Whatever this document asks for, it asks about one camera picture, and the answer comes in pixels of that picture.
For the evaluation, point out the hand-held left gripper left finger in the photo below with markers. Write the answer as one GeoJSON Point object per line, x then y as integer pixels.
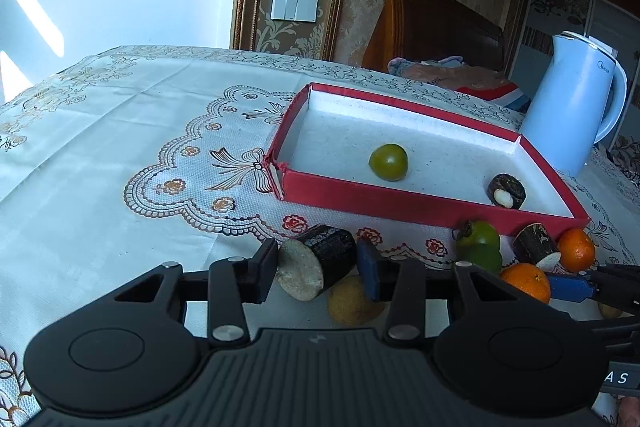
{"type": "Point", "coordinates": [264, 272]}

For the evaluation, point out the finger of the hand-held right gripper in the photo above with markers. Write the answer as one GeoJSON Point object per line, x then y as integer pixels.
{"type": "Point", "coordinates": [620, 331]}
{"type": "Point", "coordinates": [570, 288]}

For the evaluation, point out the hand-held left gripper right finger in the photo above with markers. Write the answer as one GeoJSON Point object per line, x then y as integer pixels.
{"type": "Point", "coordinates": [369, 274]}

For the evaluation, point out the small yellow-brown round fruit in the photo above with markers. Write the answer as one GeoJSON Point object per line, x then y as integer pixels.
{"type": "Point", "coordinates": [610, 309]}

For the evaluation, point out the orange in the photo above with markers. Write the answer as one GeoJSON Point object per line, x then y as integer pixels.
{"type": "Point", "coordinates": [525, 284]}
{"type": "Point", "coordinates": [577, 249]}

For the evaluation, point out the large dark sugarcane piece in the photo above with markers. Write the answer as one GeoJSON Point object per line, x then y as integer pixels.
{"type": "Point", "coordinates": [325, 252]}

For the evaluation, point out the green cylindrical fruit piece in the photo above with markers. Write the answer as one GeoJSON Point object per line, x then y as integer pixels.
{"type": "Point", "coordinates": [484, 261]}

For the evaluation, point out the red cardboard box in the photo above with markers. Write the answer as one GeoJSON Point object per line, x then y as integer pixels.
{"type": "Point", "coordinates": [450, 147]}

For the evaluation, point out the green fruit with stem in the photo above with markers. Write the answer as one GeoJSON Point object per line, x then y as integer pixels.
{"type": "Point", "coordinates": [477, 234]}

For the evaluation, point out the green round fruit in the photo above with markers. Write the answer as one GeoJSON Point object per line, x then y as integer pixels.
{"type": "Point", "coordinates": [389, 162]}

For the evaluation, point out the light blue electric kettle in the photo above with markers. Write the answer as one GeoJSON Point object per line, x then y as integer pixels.
{"type": "Point", "coordinates": [565, 107]}

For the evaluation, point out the striped cloth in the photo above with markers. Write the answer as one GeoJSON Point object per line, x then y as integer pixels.
{"type": "Point", "coordinates": [500, 96]}

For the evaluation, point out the wardrobe with sliding doors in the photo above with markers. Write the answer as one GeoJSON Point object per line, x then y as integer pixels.
{"type": "Point", "coordinates": [565, 7]}

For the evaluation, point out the white wall switch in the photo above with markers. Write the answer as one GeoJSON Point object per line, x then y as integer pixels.
{"type": "Point", "coordinates": [295, 7]}

